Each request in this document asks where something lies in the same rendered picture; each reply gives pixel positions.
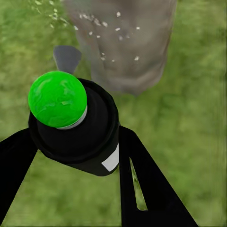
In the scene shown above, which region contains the pesticide atomizer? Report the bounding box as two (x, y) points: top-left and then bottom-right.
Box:
(28, 45), (120, 176)

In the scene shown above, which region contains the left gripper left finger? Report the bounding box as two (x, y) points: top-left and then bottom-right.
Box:
(0, 128), (38, 226)

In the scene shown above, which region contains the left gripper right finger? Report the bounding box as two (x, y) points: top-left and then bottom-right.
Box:
(118, 125), (199, 227)

